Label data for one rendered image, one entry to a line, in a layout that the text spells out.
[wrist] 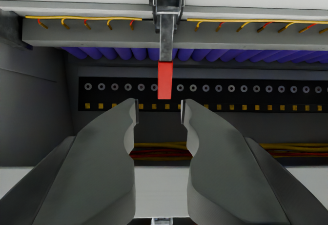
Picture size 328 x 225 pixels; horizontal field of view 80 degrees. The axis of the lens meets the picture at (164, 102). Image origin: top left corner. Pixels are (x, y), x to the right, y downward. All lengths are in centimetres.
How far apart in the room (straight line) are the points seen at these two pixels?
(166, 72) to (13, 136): 18
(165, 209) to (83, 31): 18
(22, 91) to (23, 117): 3
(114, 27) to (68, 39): 5
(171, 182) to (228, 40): 15
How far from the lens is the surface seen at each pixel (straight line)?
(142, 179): 19
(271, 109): 36
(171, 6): 17
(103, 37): 21
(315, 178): 25
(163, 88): 17
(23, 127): 28
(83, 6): 19
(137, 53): 25
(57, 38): 22
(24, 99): 28
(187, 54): 25
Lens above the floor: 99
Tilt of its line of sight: 19 degrees up
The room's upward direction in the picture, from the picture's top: 179 degrees counter-clockwise
